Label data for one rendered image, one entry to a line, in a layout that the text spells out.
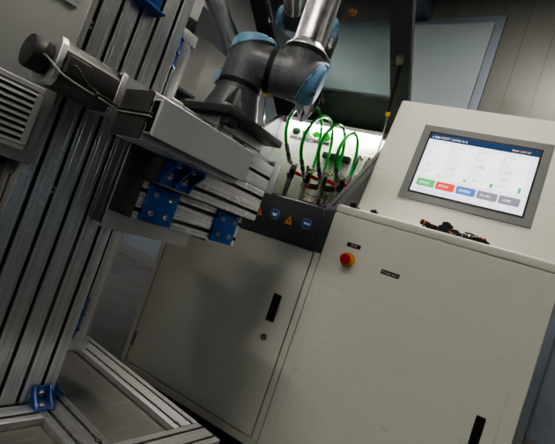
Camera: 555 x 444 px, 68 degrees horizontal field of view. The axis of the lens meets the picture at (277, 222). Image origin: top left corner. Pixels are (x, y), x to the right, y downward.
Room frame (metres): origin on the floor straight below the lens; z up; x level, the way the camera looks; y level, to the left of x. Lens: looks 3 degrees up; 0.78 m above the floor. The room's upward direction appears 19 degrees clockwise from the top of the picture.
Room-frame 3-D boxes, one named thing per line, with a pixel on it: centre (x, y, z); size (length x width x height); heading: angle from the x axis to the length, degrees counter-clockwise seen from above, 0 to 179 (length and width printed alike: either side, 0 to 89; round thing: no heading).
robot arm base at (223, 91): (1.07, 0.21, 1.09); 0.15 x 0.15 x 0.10
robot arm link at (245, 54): (1.07, 0.20, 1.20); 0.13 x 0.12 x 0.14; 86
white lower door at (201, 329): (1.63, 0.13, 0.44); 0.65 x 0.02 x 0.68; 63
